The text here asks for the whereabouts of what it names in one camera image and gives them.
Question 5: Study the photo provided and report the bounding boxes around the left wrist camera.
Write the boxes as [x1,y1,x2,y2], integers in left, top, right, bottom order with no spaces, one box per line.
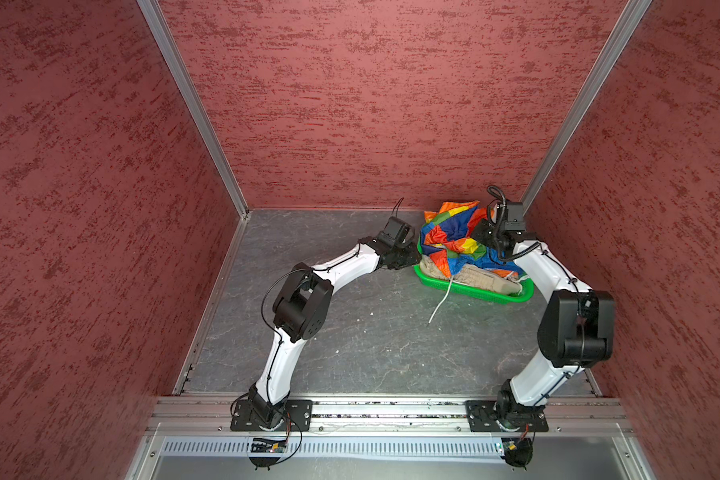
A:
[379,216,415,248]

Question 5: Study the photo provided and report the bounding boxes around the aluminium front rail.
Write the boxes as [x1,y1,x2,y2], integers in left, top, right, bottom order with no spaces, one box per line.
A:
[147,394,635,438]

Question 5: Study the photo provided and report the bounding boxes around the white perforated vent strip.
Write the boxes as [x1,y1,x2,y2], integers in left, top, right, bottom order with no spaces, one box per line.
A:
[161,437,504,461]

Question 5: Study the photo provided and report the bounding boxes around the right base connector board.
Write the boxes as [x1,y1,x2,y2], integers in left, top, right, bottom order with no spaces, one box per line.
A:
[502,438,534,469]

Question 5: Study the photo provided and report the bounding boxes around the right aluminium corner post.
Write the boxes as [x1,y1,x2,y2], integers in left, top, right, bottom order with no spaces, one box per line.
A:
[521,0,652,213]

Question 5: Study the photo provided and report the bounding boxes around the aluminium corner post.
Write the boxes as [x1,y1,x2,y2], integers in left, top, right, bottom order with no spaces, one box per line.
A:
[137,0,250,221]
[521,0,652,213]

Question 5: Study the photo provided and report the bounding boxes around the left aluminium corner post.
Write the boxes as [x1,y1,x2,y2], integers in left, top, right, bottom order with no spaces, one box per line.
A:
[137,0,250,221]

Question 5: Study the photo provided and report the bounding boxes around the beige shorts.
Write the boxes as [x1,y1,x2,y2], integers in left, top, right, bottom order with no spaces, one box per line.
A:
[419,256,523,295]

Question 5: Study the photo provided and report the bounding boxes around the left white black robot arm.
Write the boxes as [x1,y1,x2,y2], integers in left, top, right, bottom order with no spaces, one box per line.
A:
[248,237,421,430]

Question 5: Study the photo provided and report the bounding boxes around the green plastic basket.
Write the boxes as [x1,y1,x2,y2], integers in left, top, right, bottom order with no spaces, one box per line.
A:
[414,264,534,304]

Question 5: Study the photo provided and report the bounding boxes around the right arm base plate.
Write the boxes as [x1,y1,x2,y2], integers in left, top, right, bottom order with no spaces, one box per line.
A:
[464,400,549,434]

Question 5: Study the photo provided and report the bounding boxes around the left base connector board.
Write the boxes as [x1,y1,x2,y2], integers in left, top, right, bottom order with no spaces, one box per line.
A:
[250,437,289,456]

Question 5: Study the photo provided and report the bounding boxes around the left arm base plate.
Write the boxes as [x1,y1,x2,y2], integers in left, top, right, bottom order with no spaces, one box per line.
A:
[230,398,314,433]

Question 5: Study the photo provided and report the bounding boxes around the base connector board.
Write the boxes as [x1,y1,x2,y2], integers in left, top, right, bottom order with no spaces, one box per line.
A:
[250,437,289,456]
[502,438,534,469]

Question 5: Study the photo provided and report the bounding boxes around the rainbow striped shorts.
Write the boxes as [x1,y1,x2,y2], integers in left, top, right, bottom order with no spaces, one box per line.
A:
[419,201,524,279]

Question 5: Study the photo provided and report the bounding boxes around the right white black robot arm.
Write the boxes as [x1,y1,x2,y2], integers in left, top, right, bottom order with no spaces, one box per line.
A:
[473,219,615,431]

